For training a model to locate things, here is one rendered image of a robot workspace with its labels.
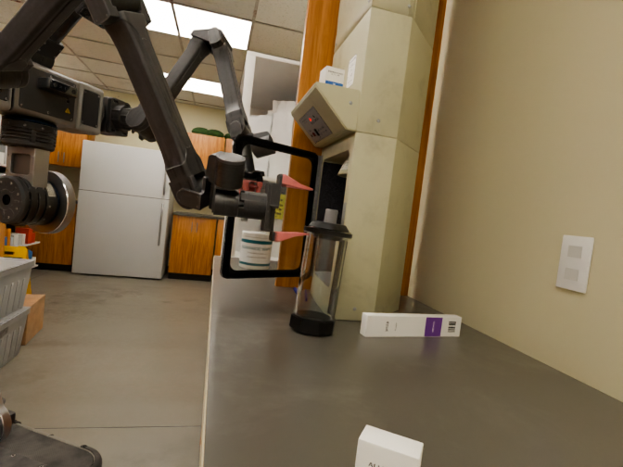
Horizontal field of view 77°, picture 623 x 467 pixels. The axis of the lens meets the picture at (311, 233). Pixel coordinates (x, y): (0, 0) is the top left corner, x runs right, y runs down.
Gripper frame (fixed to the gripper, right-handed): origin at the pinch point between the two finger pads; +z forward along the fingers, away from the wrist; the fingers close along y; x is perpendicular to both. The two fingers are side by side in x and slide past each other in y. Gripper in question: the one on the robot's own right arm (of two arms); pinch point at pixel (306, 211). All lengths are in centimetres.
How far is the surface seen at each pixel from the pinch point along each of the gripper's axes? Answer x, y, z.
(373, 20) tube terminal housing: 8, 48, 13
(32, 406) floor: 150, -116, -103
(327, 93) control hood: 8.4, 28.9, 3.9
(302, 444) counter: -42, -27, -7
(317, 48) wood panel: 45, 55, 8
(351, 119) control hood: 8.6, 23.7, 10.7
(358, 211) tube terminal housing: 9.2, 1.7, 15.2
